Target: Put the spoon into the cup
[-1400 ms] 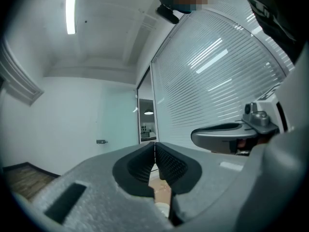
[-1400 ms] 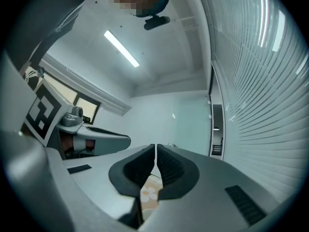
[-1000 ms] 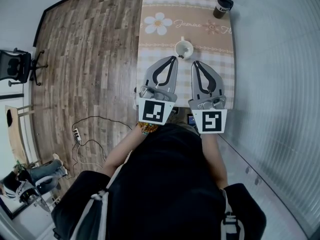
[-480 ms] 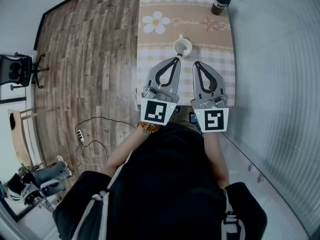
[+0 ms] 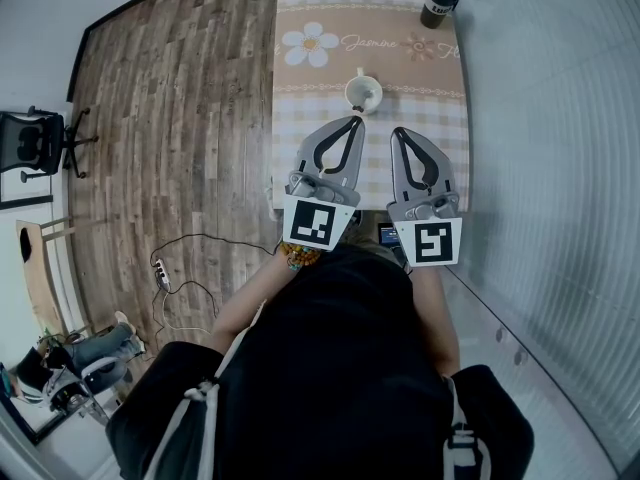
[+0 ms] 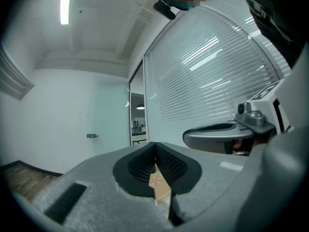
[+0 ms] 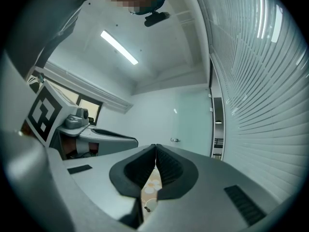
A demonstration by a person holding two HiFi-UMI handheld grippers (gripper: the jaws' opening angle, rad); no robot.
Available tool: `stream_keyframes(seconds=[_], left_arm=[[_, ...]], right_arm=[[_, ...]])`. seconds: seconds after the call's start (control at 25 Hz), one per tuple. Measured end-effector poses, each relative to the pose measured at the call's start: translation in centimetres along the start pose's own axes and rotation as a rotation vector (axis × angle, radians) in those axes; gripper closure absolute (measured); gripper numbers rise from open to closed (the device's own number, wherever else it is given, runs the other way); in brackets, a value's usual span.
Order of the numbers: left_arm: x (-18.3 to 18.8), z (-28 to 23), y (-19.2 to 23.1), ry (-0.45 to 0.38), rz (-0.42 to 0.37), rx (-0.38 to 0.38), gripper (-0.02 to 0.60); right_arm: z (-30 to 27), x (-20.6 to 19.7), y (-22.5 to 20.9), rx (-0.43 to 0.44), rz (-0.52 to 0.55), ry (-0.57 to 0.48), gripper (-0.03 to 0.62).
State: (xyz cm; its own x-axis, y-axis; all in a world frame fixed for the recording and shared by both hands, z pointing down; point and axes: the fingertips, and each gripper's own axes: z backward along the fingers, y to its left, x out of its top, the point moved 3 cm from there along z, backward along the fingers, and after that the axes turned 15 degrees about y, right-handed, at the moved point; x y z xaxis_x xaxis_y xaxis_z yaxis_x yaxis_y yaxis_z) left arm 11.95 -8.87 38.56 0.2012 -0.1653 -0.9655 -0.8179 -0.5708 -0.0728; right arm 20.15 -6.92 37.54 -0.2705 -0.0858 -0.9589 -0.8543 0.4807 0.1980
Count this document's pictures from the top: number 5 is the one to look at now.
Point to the round partition knob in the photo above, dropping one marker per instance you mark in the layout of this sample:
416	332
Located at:
500	335
520	357

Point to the person's left forearm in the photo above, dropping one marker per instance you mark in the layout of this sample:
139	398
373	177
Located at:
245	308

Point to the small black screen device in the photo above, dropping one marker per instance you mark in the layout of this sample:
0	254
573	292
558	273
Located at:
387	234

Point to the black office chair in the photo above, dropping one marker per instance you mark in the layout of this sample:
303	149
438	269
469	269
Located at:
35	143

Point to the black cloth item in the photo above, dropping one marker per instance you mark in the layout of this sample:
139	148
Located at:
25	244

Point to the white ceramic mug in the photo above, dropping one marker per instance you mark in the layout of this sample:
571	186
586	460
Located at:
356	90

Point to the person's right forearm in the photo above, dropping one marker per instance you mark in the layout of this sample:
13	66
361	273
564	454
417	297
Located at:
435	318

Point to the checked beige flower tablecloth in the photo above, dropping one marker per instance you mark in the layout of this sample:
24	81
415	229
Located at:
380	58

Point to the white power strip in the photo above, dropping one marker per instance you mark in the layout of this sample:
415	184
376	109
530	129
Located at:
162	273

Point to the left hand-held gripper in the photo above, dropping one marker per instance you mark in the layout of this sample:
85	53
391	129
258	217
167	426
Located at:
312	223

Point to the black travel tumbler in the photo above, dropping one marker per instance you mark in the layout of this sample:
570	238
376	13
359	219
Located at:
436	10

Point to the person's black shirt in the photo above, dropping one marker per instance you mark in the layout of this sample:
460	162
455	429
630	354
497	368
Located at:
325	368

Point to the wooden bench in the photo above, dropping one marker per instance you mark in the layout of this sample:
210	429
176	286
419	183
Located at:
45	288

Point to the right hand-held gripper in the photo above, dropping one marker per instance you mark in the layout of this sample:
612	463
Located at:
432	243

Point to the person's olive trousers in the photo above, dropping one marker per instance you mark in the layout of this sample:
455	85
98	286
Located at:
370	245

